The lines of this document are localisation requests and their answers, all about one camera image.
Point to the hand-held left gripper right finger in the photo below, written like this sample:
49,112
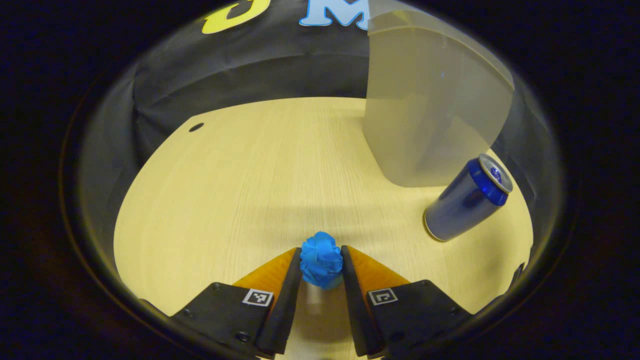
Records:
357,310

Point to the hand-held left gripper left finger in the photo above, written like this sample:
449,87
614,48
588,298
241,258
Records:
285,310

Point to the blue paper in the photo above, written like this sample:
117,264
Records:
321,260

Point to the blue pop can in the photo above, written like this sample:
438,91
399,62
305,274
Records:
462,200

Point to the white desktop garbage bin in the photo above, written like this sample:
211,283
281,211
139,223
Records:
430,110

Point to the black backdrop cloth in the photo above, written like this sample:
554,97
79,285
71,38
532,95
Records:
250,65

